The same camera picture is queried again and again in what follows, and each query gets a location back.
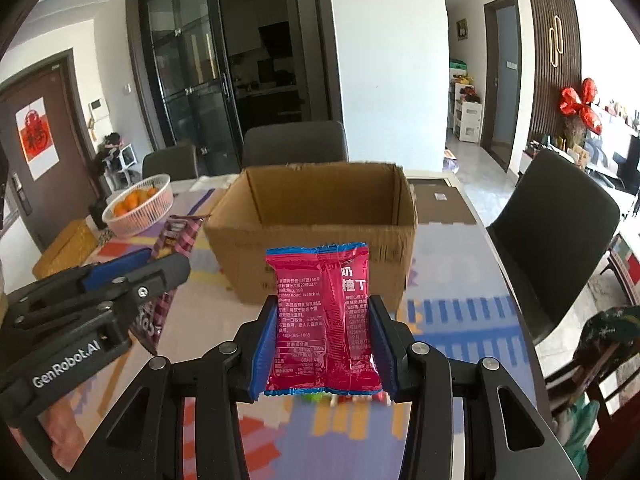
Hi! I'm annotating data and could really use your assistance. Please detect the red paper door poster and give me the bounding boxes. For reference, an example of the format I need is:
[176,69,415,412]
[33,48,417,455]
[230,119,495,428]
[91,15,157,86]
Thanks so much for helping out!
[15,98,60,181]

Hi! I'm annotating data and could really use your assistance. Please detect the oranges in basket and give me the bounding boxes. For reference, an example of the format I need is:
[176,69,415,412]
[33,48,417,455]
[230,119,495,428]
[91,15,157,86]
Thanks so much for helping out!
[113,186,158,218]

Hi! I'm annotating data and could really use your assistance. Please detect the green candy bag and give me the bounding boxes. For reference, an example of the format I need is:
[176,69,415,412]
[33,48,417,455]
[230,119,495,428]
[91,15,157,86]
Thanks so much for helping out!
[302,391,392,408]

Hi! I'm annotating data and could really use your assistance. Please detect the black glass cabinet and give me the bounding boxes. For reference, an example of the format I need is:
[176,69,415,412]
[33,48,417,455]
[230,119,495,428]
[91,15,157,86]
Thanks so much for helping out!
[126,0,343,176]

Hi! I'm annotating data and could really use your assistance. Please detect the flat cardboard sheet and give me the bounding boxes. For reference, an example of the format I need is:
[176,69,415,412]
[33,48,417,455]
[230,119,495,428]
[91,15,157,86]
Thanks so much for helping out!
[411,180,476,226]

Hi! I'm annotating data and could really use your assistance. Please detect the black chair right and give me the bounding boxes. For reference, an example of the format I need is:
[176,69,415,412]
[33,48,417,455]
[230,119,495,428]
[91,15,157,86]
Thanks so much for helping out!
[487,150,620,344]

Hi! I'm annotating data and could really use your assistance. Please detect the black chair middle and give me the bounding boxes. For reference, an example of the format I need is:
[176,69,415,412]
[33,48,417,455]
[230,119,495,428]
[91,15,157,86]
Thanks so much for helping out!
[242,120,348,168]

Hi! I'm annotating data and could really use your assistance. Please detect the wooden chair with cushion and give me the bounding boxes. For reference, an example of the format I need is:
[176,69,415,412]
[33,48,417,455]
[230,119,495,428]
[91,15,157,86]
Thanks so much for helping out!
[544,306,639,479]

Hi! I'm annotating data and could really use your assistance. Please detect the black chair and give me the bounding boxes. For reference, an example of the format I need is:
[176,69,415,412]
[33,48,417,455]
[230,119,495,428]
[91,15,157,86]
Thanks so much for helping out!
[487,150,620,344]
[242,120,348,168]
[142,144,198,181]

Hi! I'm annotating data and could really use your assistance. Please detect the white fruit basket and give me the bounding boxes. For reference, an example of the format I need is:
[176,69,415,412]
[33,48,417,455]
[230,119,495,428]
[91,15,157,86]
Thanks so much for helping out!
[101,174,174,238]

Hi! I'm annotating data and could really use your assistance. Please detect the white drawer cabinet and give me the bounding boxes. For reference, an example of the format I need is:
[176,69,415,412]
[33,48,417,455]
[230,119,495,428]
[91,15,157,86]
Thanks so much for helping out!
[450,82,483,144]

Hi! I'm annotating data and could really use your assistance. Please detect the red bow decoration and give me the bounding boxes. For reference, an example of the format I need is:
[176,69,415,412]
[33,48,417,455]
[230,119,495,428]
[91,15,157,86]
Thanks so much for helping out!
[559,78,602,136]

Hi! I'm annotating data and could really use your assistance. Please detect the red snack packet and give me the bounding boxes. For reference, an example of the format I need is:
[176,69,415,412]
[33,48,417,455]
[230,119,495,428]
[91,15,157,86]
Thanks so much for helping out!
[265,242,382,396]

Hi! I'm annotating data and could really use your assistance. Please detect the black chair left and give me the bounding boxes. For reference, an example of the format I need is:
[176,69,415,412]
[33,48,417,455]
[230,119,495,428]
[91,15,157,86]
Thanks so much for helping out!
[142,144,198,181]

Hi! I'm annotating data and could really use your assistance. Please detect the purple Costa cookie packet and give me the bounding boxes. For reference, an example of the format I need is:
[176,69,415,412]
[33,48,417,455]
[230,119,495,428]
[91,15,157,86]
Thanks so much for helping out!
[131,214,206,356]

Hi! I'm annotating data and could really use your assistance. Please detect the brown entrance door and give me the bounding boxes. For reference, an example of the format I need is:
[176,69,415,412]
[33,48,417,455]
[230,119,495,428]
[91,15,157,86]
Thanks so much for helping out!
[1,50,103,250]

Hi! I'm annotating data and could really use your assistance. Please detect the brown cardboard box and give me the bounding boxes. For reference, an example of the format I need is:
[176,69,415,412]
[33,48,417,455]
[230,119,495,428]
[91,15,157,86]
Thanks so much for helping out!
[204,162,418,312]

